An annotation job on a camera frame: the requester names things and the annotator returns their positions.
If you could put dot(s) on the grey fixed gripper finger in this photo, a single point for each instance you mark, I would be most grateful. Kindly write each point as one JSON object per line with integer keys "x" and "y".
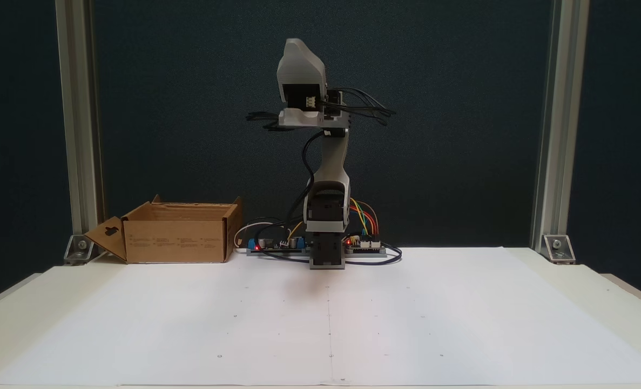
{"x": 301, "y": 65}

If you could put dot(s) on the blue circuit board with capacitors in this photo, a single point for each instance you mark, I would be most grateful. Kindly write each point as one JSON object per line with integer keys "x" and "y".
{"x": 277, "y": 244}

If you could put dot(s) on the grey board mounting plate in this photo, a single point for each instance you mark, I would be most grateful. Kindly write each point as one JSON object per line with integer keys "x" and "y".
{"x": 298, "y": 252}

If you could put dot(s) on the brown cardboard box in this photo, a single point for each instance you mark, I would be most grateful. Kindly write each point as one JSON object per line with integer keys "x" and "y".
{"x": 174, "y": 240}

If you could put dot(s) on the aluminium frame post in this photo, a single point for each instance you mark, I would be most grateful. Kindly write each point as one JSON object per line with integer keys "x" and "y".
{"x": 560, "y": 108}
{"x": 80, "y": 108}

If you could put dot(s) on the metal corner bracket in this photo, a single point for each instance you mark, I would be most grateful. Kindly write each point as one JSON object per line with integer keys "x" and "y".
{"x": 80, "y": 248}
{"x": 559, "y": 247}

